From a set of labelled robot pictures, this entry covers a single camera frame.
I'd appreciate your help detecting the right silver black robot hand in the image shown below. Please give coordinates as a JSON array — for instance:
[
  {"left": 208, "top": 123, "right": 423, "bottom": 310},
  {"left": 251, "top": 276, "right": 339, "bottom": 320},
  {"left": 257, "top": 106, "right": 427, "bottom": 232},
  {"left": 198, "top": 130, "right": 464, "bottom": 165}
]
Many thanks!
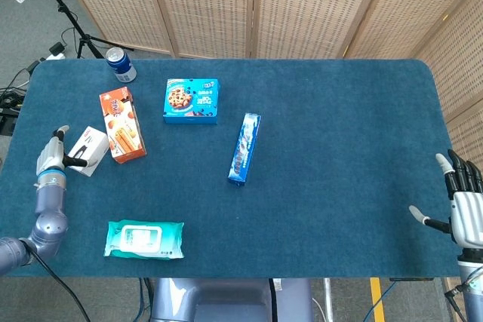
[{"left": 409, "top": 149, "right": 483, "bottom": 251}]

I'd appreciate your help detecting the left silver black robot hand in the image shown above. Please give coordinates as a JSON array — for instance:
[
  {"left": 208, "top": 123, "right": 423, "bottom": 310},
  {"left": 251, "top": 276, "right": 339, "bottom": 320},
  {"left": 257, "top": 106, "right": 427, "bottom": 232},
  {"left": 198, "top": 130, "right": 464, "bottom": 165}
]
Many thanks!
[{"left": 36, "top": 124, "right": 99, "bottom": 176}]

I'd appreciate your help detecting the small white box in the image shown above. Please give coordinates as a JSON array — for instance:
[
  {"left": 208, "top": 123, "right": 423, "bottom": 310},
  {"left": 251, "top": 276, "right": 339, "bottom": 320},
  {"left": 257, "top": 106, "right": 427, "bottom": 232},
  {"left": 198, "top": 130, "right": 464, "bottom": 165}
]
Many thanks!
[{"left": 66, "top": 125, "right": 110, "bottom": 178}]

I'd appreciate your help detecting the orange biscuit box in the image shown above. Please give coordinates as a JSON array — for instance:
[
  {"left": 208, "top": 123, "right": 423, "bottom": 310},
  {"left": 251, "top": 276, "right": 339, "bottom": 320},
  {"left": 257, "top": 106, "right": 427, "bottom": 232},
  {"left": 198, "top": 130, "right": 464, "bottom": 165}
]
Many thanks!
[{"left": 99, "top": 86, "right": 148, "bottom": 165}]

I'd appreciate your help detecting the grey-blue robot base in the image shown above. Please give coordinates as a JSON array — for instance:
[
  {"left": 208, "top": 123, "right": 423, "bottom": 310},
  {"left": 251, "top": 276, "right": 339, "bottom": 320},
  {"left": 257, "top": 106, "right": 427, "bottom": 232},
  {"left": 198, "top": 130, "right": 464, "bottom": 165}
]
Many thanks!
[{"left": 150, "top": 278, "right": 315, "bottom": 322}]

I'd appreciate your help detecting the blue chocolate chip cookie box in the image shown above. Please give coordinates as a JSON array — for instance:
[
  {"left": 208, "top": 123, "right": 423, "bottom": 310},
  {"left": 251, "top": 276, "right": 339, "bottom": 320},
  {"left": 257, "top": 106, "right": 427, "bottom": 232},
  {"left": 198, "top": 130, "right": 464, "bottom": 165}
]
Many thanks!
[{"left": 162, "top": 78, "right": 220, "bottom": 126}]

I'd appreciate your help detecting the long blue cookie pack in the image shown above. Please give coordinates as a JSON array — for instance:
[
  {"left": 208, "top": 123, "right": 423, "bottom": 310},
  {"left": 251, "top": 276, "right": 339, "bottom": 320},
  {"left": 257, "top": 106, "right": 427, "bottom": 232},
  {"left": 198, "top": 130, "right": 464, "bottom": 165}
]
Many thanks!
[{"left": 227, "top": 112, "right": 262, "bottom": 188}]

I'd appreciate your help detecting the black floor device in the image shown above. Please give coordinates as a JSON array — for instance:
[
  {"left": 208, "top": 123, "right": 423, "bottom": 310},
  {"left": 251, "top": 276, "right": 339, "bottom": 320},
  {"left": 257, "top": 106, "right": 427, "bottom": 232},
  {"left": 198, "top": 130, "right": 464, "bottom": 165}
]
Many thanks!
[{"left": 0, "top": 109, "right": 20, "bottom": 136}]

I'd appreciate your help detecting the white power strip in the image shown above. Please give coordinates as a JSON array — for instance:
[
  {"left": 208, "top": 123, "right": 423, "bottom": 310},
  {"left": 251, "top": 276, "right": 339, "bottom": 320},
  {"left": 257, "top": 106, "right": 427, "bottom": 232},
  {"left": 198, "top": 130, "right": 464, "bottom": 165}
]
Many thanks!
[{"left": 37, "top": 52, "right": 67, "bottom": 63}]

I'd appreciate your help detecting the blue soda can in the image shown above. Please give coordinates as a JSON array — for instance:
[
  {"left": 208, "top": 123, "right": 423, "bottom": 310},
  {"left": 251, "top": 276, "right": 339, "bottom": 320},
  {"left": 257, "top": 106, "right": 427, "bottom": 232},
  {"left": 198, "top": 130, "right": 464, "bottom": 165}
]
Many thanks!
[{"left": 105, "top": 47, "right": 137, "bottom": 84}]

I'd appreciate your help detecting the black tripod stand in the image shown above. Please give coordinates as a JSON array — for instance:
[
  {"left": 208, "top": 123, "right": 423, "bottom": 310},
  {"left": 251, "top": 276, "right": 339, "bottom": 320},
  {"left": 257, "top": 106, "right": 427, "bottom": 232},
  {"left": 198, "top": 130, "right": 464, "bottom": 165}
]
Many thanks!
[{"left": 29, "top": 0, "right": 135, "bottom": 60}]

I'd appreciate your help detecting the teal wet wipes pack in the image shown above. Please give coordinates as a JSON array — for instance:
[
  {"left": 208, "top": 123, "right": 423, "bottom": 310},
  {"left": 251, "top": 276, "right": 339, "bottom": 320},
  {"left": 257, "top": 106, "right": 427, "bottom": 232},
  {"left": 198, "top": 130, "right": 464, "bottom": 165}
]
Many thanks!
[{"left": 103, "top": 219, "right": 185, "bottom": 261}]

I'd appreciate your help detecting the blue felt table mat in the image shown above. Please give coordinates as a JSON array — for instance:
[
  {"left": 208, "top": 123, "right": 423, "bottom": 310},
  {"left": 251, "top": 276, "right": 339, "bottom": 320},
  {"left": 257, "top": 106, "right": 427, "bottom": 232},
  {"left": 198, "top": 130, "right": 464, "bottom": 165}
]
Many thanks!
[{"left": 0, "top": 58, "right": 460, "bottom": 280}]

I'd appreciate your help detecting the metal table leg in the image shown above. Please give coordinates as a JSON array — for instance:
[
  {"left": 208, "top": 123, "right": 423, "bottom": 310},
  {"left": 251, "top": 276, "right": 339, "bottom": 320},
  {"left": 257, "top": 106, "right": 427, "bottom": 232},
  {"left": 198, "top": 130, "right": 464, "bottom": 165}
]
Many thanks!
[{"left": 323, "top": 278, "right": 335, "bottom": 322}]

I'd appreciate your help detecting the woven wooden folding screen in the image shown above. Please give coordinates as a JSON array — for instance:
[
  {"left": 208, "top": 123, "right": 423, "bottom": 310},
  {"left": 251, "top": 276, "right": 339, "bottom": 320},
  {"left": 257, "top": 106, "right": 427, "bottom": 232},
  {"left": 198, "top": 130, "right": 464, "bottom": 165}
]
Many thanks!
[{"left": 52, "top": 0, "right": 483, "bottom": 187}]

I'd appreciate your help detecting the black floor cable bundle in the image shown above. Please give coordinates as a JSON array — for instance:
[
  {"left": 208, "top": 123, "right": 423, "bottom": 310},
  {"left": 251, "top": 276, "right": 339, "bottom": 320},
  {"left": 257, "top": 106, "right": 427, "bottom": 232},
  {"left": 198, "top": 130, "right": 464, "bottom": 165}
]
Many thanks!
[{"left": 0, "top": 67, "right": 35, "bottom": 115}]

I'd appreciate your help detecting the blue cable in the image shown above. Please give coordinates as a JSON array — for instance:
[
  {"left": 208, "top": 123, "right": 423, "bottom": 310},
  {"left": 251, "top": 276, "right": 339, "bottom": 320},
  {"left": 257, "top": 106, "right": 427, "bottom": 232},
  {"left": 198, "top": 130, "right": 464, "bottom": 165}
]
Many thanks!
[
  {"left": 137, "top": 278, "right": 152, "bottom": 322},
  {"left": 364, "top": 278, "right": 397, "bottom": 322}
]

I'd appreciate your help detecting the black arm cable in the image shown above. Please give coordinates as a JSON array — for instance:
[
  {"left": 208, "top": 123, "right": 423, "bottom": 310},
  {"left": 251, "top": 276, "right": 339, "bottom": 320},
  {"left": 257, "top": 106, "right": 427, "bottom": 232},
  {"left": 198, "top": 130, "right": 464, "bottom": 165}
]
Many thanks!
[{"left": 22, "top": 238, "right": 92, "bottom": 322}]

